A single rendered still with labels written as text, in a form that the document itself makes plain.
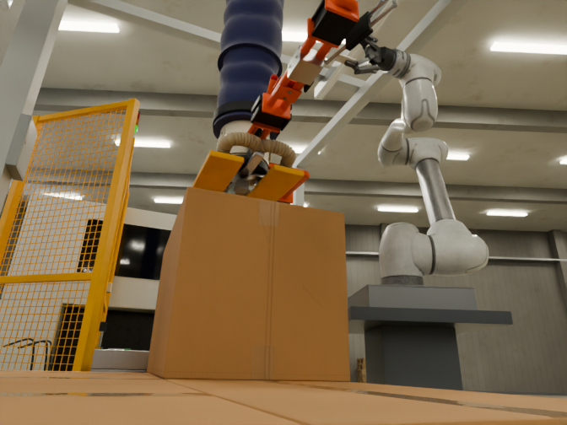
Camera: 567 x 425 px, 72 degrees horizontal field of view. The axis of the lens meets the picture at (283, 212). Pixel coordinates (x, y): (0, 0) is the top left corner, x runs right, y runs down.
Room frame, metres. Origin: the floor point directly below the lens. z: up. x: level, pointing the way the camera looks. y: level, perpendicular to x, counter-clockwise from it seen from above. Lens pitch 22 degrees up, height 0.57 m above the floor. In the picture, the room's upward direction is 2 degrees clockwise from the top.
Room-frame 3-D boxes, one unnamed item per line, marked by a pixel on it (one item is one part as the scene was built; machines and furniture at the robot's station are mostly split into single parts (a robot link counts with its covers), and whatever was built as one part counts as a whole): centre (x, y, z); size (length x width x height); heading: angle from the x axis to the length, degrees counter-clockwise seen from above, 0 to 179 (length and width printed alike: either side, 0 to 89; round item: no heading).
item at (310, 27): (0.60, -0.09, 1.23); 0.08 x 0.07 x 0.05; 23
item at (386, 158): (1.68, -0.53, 1.57); 0.18 x 0.14 x 0.13; 175
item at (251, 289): (1.15, 0.13, 0.74); 0.60 x 0.40 x 0.40; 20
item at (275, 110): (0.92, 0.04, 1.23); 0.10 x 0.08 x 0.06; 113
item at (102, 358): (1.47, 0.27, 0.58); 0.70 x 0.03 x 0.06; 112
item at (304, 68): (0.72, -0.04, 1.23); 0.07 x 0.07 x 0.04; 23
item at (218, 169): (1.12, 0.23, 1.13); 0.34 x 0.10 x 0.05; 23
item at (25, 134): (1.82, 1.39, 1.62); 0.20 x 0.05 x 0.30; 22
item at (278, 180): (1.19, 0.05, 1.13); 0.34 x 0.10 x 0.05; 23
